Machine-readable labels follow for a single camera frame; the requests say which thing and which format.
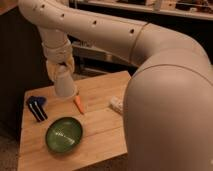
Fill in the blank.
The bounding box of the orange toy carrot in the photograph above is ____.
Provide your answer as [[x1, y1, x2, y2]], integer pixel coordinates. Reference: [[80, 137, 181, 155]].
[[74, 95, 85, 114]]

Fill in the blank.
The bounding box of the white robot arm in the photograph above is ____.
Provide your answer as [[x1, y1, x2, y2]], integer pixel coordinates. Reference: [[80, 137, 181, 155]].
[[18, 0, 213, 171]]

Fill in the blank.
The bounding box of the white ceramic cup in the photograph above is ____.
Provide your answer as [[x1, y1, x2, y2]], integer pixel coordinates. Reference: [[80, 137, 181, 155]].
[[54, 65, 77, 97]]

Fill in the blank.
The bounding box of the green ceramic bowl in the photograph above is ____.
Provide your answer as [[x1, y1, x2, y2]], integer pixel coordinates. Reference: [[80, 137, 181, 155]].
[[45, 117, 83, 154]]

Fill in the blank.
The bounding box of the grey case with handle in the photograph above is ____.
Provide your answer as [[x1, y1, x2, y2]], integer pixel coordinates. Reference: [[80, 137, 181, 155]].
[[72, 41, 132, 66]]

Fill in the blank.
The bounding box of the cluttered wall shelf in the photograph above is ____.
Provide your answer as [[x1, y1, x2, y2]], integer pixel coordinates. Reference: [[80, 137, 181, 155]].
[[69, 0, 213, 21]]

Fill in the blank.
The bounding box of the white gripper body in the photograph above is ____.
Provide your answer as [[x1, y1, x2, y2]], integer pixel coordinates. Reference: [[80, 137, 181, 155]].
[[42, 40, 75, 82]]

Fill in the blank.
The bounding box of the wooden folding table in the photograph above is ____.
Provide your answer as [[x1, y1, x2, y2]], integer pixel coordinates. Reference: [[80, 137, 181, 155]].
[[18, 71, 130, 171]]

